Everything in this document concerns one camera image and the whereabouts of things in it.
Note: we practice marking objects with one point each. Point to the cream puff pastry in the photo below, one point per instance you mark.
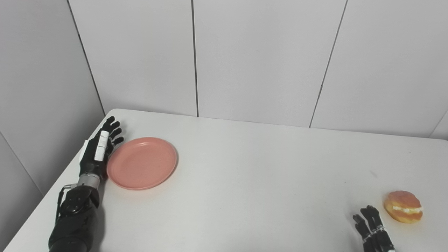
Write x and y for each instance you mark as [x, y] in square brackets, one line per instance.
[403, 206]

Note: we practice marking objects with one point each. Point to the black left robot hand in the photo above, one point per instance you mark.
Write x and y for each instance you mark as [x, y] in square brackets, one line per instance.
[91, 157]

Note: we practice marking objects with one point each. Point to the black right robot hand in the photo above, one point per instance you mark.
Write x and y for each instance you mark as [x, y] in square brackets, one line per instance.
[374, 231]

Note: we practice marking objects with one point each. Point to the pink round plate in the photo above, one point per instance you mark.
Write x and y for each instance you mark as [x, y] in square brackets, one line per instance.
[141, 162]

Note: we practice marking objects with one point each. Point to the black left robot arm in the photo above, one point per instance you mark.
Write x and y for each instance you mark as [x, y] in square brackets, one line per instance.
[77, 224]

